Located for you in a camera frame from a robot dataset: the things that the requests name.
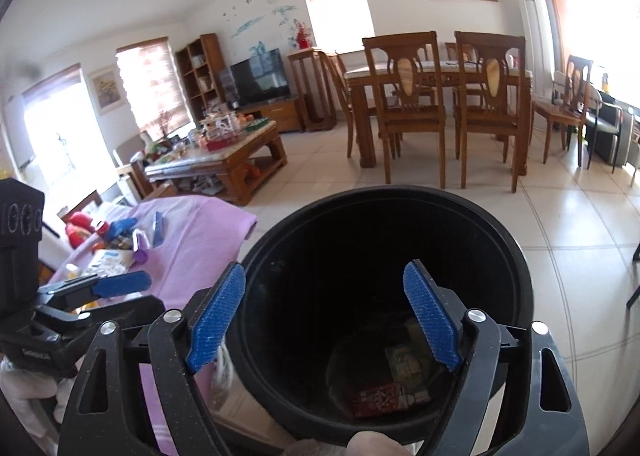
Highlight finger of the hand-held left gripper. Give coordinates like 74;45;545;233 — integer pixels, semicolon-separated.
35;295;167;334
37;270;152;311

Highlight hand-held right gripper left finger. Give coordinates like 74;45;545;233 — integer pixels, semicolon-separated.
57;261;248;456

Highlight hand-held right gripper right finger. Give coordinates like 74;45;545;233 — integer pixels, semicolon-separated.
402;259;591;456

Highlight blue packet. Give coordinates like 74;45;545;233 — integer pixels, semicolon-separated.
102;217;139;243

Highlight black trash bin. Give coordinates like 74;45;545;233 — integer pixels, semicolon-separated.
226;185;536;456

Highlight printed white packet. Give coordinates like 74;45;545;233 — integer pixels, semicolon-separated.
87;249;134;280

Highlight white purple tube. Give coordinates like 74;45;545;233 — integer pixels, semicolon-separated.
131;231;151;265

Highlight green packet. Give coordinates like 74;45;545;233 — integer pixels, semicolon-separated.
385;343;427;383

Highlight pink blanket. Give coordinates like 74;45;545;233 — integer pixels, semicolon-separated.
37;195;258;456

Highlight wooden sofa chair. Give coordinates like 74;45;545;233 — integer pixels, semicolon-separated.
112;133;179;202

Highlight white plastic bag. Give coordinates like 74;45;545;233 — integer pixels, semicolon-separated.
347;430;419;456

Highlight wooden coffee table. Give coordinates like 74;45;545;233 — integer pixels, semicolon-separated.
144;120;289;207

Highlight assorted tabletop clutter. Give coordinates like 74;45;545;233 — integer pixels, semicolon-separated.
145;109;278;163

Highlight small framed picture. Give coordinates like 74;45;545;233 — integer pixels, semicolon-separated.
87;65;124;116

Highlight wooden dining chair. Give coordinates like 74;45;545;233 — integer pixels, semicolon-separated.
452;31;527;193
362;31;447;190

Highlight wooden dining table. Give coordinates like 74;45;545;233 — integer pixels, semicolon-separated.
345;59;532;176

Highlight wooden television cabinet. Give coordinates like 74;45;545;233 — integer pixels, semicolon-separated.
235;96;307;133

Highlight wooden bookshelf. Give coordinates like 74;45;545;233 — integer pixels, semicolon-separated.
174;33;226;125

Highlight tall wooden stand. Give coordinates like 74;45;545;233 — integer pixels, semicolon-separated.
287;49;337;132

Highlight wooden armchair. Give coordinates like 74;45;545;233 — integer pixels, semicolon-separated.
530;55;594;167

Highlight black television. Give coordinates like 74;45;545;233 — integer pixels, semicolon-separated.
229;48;292;108

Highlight curved-back wooden chair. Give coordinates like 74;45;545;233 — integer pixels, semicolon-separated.
320;51;354;157

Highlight grey armchair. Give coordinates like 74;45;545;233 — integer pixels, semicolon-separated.
585;86;632;172

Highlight red flower ornament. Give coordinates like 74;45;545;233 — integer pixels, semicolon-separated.
292;20;312;50

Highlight white standing air conditioner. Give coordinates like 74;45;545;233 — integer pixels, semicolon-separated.
515;0;556;102

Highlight blue wall decals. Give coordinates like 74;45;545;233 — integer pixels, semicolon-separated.
230;5;302;55

